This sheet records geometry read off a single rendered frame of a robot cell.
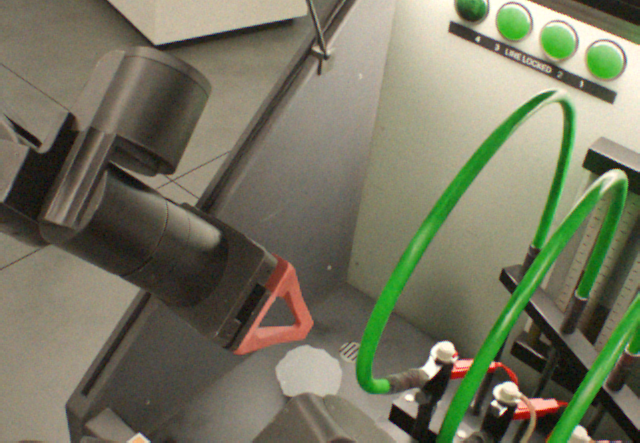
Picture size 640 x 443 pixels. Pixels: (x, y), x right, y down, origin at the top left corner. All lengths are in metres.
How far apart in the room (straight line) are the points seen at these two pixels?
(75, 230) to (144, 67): 0.10
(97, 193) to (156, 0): 3.20
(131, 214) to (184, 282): 0.06
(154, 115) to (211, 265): 0.10
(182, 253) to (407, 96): 0.68
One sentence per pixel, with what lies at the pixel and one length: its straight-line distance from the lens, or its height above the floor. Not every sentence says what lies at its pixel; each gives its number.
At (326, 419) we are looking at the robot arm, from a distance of 0.39.
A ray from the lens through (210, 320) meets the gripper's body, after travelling 0.49.
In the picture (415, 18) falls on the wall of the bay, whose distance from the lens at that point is 1.07.
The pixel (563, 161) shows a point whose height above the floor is 1.30.
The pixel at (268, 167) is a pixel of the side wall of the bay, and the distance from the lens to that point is 0.99.
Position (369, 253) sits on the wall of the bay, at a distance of 1.29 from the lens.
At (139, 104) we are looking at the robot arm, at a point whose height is 1.52.
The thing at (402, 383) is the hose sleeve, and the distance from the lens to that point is 0.78.
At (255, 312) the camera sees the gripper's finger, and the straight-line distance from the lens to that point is 0.50.
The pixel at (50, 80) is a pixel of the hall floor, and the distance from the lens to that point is 3.59.
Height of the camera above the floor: 1.75
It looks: 38 degrees down
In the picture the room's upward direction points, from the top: 8 degrees clockwise
